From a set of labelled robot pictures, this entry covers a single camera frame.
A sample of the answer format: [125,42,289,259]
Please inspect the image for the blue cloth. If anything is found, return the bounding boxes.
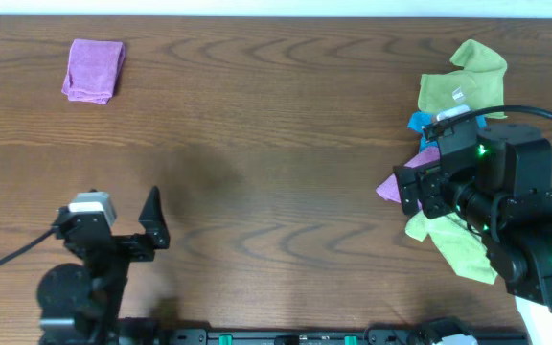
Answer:
[408,112,487,154]

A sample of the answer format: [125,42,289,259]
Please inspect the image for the upper green cloth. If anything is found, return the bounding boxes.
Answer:
[417,39,508,114]

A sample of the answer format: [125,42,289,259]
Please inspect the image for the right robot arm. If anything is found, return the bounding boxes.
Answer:
[394,119,552,344]

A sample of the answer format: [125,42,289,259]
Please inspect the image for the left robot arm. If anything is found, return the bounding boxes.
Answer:
[36,186,171,344]

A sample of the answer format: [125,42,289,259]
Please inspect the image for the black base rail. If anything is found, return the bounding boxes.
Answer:
[119,318,529,345]

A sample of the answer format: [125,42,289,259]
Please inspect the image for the lower green cloth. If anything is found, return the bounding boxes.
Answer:
[404,212,497,285]

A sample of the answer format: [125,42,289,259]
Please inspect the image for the green cloth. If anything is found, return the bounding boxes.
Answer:
[404,212,497,285]
[417,39,508,114]

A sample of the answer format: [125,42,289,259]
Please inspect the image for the purple cloth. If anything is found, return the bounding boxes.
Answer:
[376,147,440,203]
[61,39,126,104]

